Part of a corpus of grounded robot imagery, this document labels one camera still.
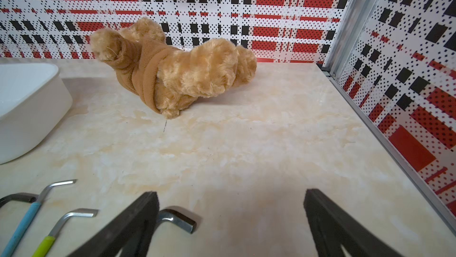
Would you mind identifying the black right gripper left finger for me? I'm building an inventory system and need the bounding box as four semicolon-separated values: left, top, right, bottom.
70;192;160;257

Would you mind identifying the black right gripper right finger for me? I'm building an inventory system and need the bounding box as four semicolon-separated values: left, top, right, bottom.
304;189;400;257

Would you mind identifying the short black hex key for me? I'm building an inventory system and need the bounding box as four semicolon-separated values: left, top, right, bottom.
155;209;197;234

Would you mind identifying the green handled hex key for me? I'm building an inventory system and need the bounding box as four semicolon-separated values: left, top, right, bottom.
32;208;99;257

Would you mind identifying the blue handled hex key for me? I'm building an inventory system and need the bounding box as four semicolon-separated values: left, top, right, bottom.
1;179;77;257

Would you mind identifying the white plastic storage box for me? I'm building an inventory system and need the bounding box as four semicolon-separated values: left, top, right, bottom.
1;63;72;164

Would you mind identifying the brown plush teddy bear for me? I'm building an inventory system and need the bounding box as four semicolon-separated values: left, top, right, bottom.
90;17;257;119

